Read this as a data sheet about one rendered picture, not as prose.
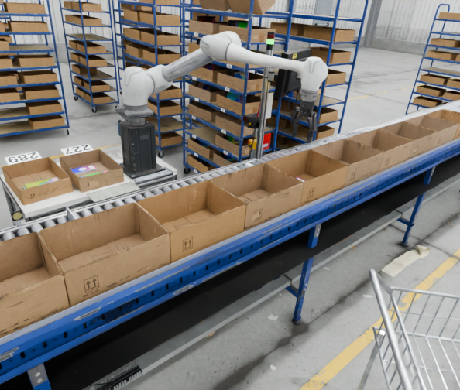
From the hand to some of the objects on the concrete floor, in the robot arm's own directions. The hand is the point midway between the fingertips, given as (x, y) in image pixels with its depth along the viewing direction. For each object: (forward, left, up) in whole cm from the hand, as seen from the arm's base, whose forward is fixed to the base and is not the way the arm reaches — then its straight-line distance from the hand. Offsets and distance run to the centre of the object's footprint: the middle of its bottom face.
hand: (301, 136), depth 200 cm
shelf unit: (-161, +51, -125) cm, 210 cm away
